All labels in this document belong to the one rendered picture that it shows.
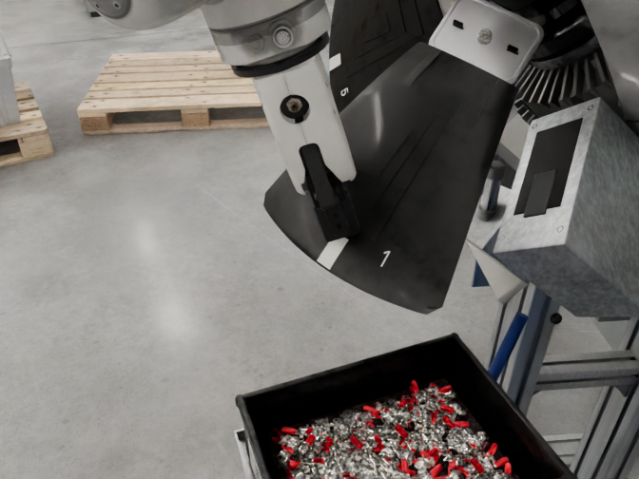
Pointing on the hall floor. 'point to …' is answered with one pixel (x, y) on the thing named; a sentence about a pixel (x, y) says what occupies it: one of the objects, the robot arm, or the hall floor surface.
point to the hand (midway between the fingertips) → (337, 215)
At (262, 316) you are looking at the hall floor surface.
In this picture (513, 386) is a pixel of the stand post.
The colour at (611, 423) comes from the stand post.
